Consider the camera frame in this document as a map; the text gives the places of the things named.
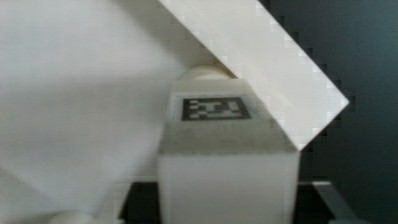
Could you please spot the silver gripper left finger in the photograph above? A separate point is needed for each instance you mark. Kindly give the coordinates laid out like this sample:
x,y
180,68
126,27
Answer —
x,y
114,203

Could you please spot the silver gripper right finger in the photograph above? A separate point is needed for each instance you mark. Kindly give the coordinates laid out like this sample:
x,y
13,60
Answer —
x,y
345,216

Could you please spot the white table leg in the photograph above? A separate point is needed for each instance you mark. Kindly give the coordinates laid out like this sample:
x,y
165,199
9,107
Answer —
x,y
228,159

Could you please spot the white square tabletop tray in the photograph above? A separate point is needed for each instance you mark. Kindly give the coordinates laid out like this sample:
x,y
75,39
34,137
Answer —
x,y
93,54

